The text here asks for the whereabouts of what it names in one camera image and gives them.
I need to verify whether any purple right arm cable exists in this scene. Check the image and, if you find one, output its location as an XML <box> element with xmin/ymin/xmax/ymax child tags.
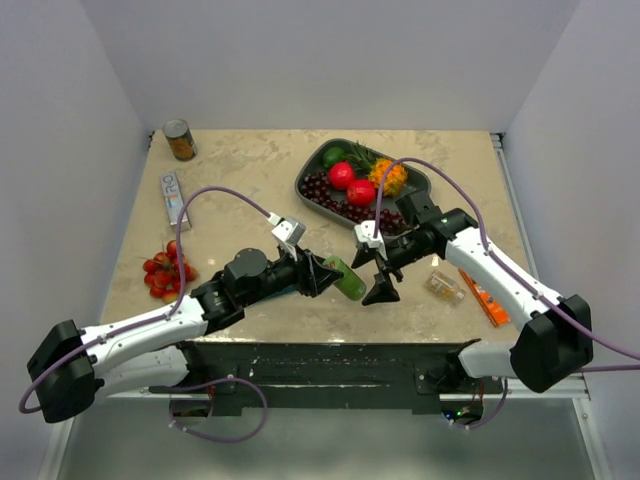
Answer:
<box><xmin>373</xmin><ymin>157</ymin><xmax>640</xmax><ymax>431</ymax></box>

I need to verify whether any orange medicine box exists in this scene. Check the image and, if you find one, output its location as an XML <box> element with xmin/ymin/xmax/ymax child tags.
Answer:
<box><xmin>458</xmin><ymin>269</ymin><xmax>510</xmax><ymax>328</ymax></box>

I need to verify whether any green lime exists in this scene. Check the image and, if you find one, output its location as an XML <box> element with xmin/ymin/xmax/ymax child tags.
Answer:
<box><xmin>322</xmin><ymin>146</ymin><xmax>346</xmax><ymax>170</ymax></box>

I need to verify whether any red cherry bunch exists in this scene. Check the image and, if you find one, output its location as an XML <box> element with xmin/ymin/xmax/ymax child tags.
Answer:
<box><xmin>142</xmin><ymin>240</ymin><xmax>199</xmax><ymax>304</ymax></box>

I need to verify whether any red apple front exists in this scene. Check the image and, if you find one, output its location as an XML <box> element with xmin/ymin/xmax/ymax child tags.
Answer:
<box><xmin>346</xmin><ymin>179</ymin><xmax>376</xmax><ymax>207</ymax></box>

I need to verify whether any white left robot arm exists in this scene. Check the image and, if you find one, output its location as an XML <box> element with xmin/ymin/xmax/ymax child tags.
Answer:
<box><xmin>19</xmin><ymin>249</ymin><xmax>344</xmax><ymax>424</ymax></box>

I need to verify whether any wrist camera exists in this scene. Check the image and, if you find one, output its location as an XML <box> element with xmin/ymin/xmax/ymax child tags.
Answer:
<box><xmin>268</xmin><ymin>212</ymin><xmax>306</xmax><ymax>261</ymax></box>
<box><xmin>354</xmin><ymin>220</ymin><xmax>388</xmax><ymax>260</ymax></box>

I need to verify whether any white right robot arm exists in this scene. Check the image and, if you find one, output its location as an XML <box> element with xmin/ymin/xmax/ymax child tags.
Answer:
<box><xmin>352</xmin><ymin>192</ymin><xmax>593</xmax><ymax>393</ymax></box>

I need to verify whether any dark red grape bunch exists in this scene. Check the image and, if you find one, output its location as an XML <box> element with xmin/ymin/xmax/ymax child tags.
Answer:
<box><xmin>296</xmin><ymin>172</ymin><xmax>376</xmax><ymax>227</ymax></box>

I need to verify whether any clear pill bottle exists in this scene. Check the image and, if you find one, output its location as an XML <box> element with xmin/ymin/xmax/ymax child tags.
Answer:
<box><xmin>425</xmin><ymin>270</ymin><xmax>466</xmax><ymax>305</ymax></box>

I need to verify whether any red apple back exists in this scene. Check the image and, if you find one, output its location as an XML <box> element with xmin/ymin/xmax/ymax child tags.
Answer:
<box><xmin>328</xmin><ymin>162</ymin><xmax>356</xmax><ymax>191</ymax></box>

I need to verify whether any teal weekly pill organizer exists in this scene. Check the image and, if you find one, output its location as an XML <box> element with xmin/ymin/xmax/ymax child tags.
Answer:
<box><xmin>261</xmin><ymin>291</ymin><xmax>295</xmax><ymax>302</ymax></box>

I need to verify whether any aluminium frame rail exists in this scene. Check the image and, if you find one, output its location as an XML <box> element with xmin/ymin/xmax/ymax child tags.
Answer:
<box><xmin>96</xmin><ymin>371</ymin><xmax>589</xmax><ymax>400</ymax></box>

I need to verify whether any silver toothpaste box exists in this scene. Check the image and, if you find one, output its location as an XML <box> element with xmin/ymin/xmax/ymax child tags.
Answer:
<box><xmin>159</xmin><ymin>171</ymin><xmax>184</xmax><ymax>231</ymax></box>

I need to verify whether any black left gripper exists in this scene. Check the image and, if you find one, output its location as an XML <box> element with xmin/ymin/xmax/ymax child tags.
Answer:
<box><xmin>241</xmin><ymin>241</ymin><xmax>342</xmax><ymax>307</ymax></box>

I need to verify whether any grey fruit tray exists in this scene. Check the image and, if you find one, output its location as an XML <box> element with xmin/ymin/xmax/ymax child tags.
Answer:
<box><xmin>294</xmin><ymin>139</ymin><xmax>431</xmax><ymax>237</ymax></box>

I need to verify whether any green pill bottle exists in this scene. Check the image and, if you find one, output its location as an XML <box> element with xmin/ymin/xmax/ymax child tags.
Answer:
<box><xmin>323</xmin><ymin>256</ymin><xmax>366</xmax><ymax>301</ymax></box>

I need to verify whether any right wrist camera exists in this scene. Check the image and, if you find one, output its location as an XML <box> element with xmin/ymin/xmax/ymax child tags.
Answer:
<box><xmin>354</xmin><ymin>220</ymin><xmax>388</xmax><ymax>260</ymax></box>

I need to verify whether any red apple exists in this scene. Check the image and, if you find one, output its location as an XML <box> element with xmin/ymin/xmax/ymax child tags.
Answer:
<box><xmin>328</xmin><ymin>162</ymin><xmax>356</xmax><ymax>191</ymax></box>
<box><xmin>346</xmin><ymin>179</ymin><xmax>376</xmax><ymax>207</ymax></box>

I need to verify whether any tin can with fruit label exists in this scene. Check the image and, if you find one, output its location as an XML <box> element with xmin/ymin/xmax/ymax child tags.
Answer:
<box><xmin>162</xmin><ymin>119</ymin><xmax>198</xmax><ymax>161</ymax></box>

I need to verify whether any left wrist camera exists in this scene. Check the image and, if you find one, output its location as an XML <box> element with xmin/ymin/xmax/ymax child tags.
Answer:
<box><xmin>268</xmin><ymin>212</ymin><xmax>306</xmax><ymax>261</ymax></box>

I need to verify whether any orange spiky fruit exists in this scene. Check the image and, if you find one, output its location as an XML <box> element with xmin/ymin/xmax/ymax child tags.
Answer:
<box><xmin>367</xmin><ymin>157</ymin><xmax>408</xmax><ymax>197</ymax></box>

